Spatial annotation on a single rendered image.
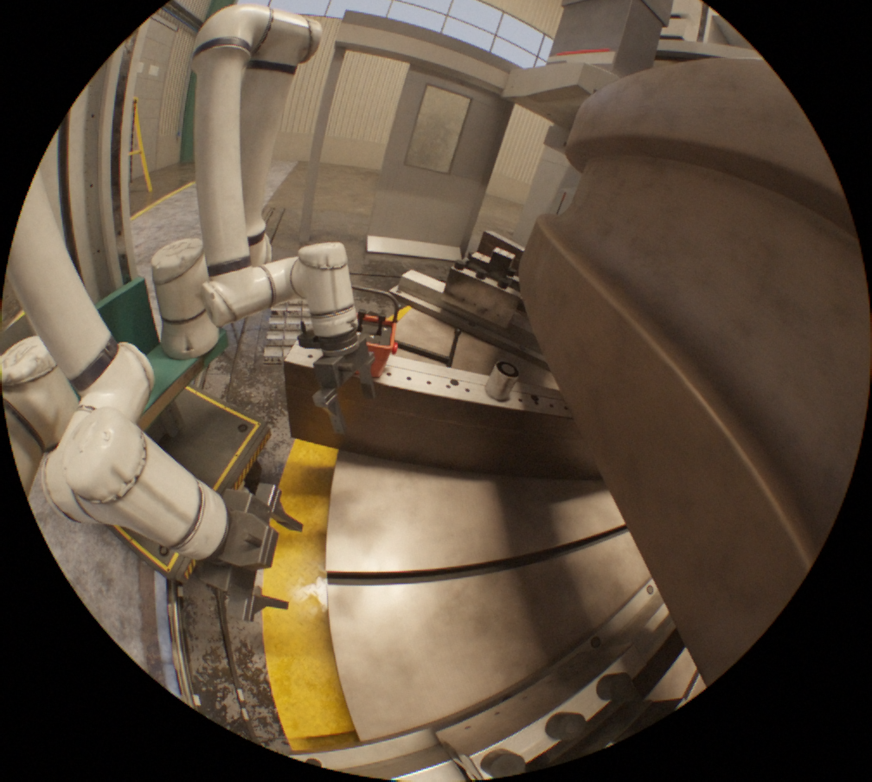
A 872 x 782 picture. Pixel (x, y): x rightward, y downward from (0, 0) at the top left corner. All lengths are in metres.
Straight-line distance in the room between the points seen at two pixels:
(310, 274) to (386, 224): 3.29
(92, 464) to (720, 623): 0.77
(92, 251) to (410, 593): 1.24
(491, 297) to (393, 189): 2.26
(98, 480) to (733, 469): 0.69
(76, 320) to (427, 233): 3.84
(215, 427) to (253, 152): 0.93
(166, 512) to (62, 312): 0.24
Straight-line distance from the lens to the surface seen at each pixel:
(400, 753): 1.01
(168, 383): 0.88
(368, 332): 0.86
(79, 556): 1.75
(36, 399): 0.68
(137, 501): 0.30
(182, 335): 0.91
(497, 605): 1.09
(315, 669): 1.30
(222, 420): 1.28
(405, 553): 1.03
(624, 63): 3.69
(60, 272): 0.43
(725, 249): 0.74
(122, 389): 0.45
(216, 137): 0.60
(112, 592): 1.60
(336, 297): 0.55
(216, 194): 0.58
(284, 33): 0.76
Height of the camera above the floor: 1.29
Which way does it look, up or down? 34 degrees down
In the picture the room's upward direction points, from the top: 18 degrees clockwise
